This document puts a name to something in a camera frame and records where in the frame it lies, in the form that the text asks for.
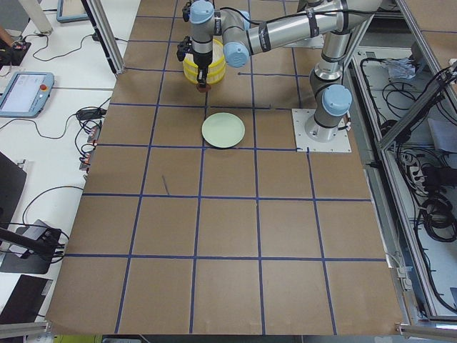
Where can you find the brown bun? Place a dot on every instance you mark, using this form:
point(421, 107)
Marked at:
point(203, 89)

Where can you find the yellow top steamer layer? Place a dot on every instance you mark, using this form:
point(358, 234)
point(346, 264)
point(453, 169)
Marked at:
point(218, 59)

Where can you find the yellow steamer layer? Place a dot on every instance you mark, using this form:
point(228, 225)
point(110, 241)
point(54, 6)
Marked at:
point(218, 59)
point(213, 77)

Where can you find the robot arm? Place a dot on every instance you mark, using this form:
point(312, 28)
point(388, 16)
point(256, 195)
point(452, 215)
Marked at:
point(243, 38)

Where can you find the yellow bottom steamer layer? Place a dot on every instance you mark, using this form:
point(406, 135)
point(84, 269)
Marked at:
point(213, 77)

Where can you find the light green plate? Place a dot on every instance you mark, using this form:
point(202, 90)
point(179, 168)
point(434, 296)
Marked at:
point(223, 130)

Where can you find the teach pendant with screen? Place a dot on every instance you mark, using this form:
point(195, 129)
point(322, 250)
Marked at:
point(26, 94)

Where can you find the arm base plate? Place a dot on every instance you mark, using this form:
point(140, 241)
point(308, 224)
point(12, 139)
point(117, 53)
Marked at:
point(310, 137)

